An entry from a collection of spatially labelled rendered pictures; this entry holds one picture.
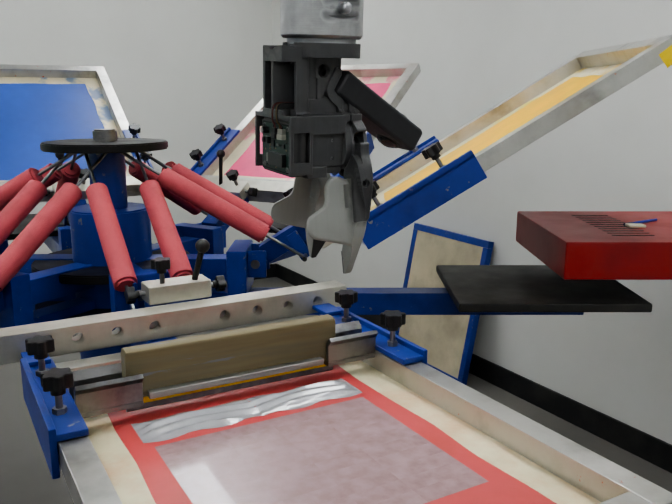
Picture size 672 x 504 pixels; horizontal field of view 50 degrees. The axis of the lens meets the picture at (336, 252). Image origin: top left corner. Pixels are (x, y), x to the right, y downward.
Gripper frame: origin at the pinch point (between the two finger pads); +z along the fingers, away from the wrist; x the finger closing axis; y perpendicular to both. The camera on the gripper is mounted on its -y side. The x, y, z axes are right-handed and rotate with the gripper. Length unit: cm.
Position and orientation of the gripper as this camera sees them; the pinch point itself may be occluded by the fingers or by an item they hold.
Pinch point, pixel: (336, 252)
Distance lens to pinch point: 71.3
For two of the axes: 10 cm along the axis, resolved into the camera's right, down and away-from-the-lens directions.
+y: -8.5, 1.2, -5.1
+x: 5.3, 2.4, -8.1
